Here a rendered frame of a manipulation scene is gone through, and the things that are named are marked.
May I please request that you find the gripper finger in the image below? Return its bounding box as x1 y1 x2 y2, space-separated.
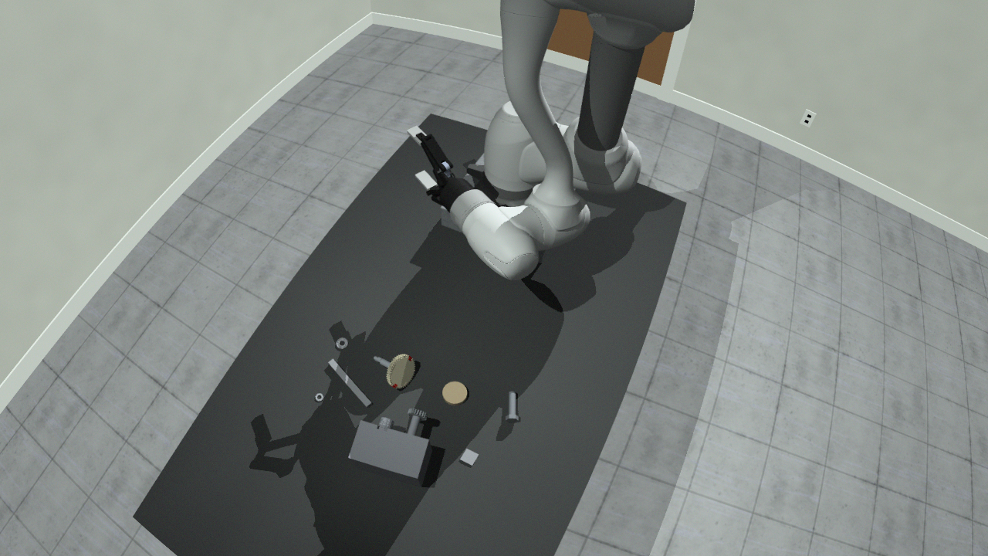
415 171 443 206
407 126 453 187

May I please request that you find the grey hex bolt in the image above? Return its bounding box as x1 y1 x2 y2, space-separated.
506 392 519 423

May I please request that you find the white flat bar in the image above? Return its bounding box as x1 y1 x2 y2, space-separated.
328 359 372 408

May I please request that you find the cream flat disc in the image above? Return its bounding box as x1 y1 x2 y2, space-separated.
442 381 467 405

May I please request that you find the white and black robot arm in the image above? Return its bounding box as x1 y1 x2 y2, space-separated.
450 0 695 280

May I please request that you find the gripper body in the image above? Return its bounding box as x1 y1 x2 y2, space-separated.
438 172 474 213

